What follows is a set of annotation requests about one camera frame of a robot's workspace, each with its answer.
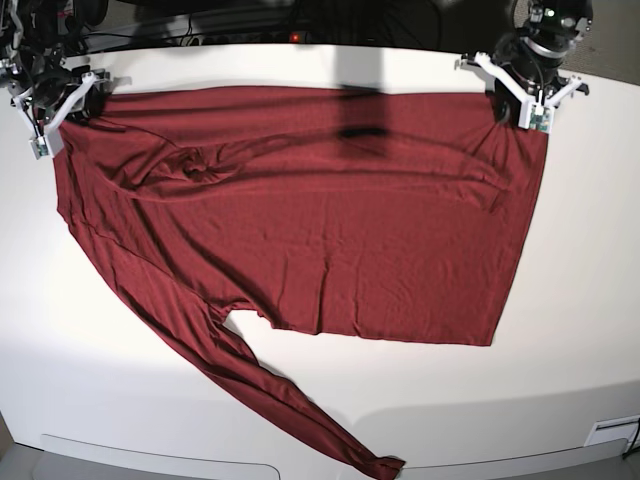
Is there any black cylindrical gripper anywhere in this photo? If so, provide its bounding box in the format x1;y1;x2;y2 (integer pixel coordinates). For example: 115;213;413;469
22;54;110;124
492;34;568;125

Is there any dark red long-sleeve shirt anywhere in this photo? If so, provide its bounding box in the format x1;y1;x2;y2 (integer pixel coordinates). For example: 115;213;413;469
54;86;548;479

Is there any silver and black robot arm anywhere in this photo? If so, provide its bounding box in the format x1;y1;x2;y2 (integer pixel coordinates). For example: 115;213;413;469
492;1;593;133

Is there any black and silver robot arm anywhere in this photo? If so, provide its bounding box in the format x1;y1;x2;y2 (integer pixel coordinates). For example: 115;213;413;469
1;1;109;134

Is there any black power strip red switch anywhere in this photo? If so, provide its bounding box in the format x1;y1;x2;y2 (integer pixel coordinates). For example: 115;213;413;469
185;31;310;46

